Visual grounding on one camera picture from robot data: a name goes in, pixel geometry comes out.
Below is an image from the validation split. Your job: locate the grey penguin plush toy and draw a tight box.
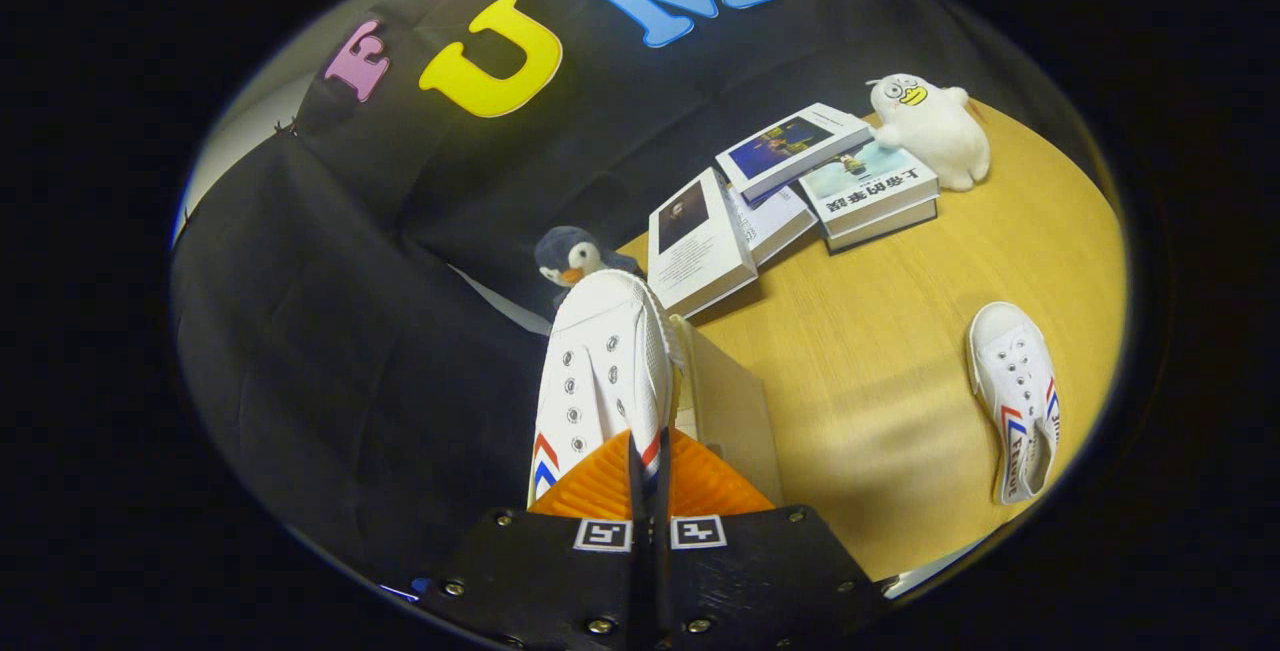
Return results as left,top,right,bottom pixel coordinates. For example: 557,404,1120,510
534,226,646,312

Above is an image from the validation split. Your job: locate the white canvas shoe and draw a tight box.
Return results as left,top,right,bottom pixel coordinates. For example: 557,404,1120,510
527,269,686,512
966,302,1061,506

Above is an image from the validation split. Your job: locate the beige fabric storage box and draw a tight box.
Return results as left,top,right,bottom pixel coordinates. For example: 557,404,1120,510
668,314,784,507

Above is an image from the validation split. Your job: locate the book with blue picture cover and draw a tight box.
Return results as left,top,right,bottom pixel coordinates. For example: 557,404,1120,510
715,102,873,202

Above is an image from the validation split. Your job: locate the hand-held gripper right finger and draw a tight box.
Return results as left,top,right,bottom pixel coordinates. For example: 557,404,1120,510
655,428,886,651

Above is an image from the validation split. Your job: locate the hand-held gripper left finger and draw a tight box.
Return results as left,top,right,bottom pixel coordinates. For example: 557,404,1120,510
420,428,651,651

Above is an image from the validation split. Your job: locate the black backdrop cloth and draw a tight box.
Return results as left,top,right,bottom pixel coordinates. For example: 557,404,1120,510
170,0,1101,592

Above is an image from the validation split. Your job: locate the book with dark portrait cover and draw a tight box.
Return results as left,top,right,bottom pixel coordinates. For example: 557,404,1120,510
647,168,758,319

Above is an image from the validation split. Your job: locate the book with teal cover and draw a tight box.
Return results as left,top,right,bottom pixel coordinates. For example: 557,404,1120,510
798,141,940,237

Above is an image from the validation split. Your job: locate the white book under teal book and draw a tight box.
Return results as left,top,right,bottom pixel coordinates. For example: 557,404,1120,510
826,199,939,253

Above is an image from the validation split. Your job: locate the white duck plush toy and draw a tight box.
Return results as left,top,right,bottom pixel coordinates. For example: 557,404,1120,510
866,73,992,192

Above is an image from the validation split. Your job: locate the white book with text cover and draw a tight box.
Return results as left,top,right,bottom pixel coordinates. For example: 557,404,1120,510
725,181,819,267

